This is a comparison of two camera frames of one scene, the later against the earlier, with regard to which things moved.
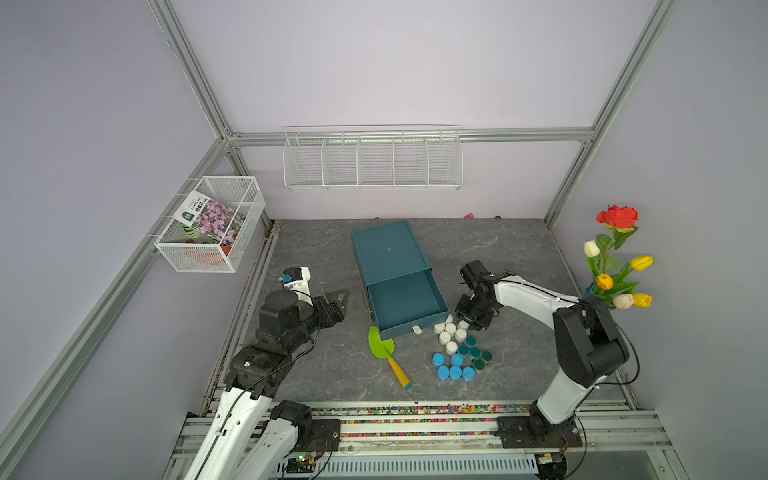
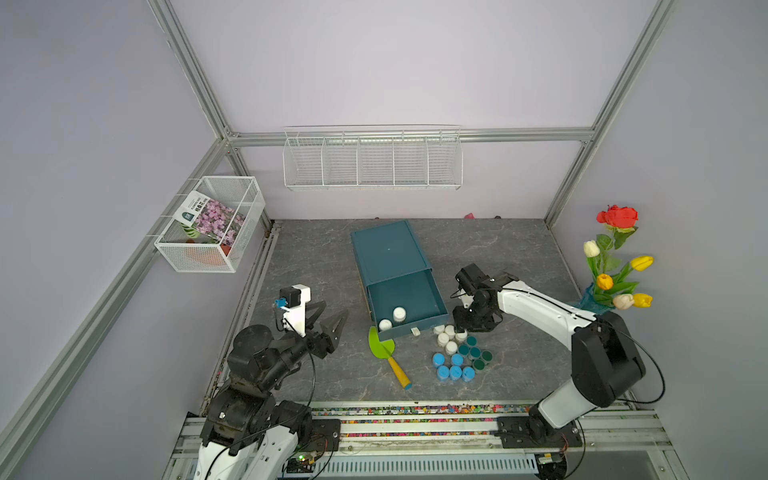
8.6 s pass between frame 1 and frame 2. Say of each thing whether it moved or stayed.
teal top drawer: stayed
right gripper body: stayed
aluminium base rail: stayed
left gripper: moved
